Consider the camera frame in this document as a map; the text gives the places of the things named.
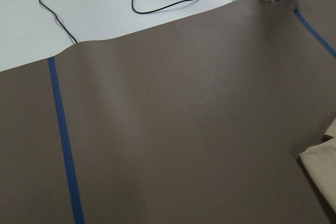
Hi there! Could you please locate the cream long-sleeve printed shirt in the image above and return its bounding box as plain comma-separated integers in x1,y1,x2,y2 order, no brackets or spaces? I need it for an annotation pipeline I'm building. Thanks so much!
299,121,335,210

